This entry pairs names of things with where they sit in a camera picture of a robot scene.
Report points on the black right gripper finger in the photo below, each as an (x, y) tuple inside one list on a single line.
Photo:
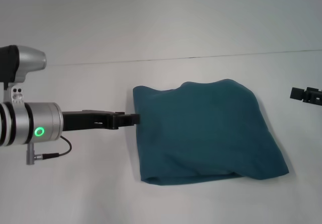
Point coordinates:
[(307, 95)]

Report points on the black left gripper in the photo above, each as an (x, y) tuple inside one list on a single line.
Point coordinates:
[(85, 120)]

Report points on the teal t-shirt with pink print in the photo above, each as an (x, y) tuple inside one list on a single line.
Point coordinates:
[(201, 133)]

